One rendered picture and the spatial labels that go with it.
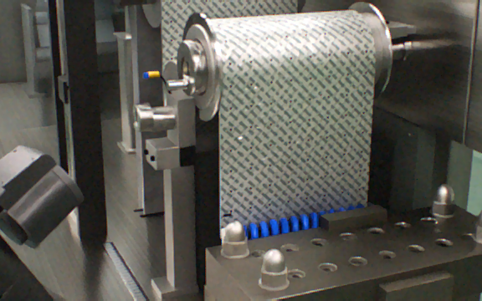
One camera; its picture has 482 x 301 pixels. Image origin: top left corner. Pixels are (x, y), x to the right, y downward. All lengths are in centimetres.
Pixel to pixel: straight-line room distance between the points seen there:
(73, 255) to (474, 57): 71
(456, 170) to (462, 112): 34
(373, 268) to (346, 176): 20
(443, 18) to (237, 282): 47
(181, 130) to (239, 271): 23
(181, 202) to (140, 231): 28
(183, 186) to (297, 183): 16
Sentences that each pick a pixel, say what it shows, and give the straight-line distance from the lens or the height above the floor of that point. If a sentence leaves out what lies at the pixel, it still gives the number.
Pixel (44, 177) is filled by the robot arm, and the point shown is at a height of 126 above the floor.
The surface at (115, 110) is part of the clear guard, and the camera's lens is 207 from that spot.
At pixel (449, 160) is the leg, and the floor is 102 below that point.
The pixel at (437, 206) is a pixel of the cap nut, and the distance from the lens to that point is 115.
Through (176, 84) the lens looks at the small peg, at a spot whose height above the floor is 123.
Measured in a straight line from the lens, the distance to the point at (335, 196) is 114.
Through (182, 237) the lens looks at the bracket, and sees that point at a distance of 115.
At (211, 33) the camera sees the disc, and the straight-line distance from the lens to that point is 100.
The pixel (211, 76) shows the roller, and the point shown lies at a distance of 101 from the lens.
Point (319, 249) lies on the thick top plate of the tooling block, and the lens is 103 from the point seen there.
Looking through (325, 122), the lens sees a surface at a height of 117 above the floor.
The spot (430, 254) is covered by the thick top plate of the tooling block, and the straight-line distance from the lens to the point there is 104.
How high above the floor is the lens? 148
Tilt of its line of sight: 19 degrees down
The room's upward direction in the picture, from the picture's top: straight up
